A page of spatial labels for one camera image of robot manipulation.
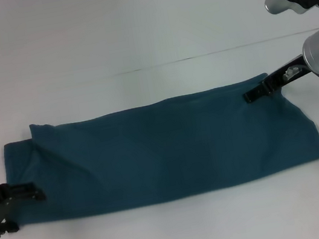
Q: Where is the teal blue shirt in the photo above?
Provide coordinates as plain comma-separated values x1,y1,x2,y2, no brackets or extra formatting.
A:
0,64,319,232

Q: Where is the silver cable plug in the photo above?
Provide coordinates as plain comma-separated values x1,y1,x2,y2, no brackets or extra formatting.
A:
282,65,300,80

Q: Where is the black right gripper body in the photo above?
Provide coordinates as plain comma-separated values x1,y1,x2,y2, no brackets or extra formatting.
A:
261,53,315,94

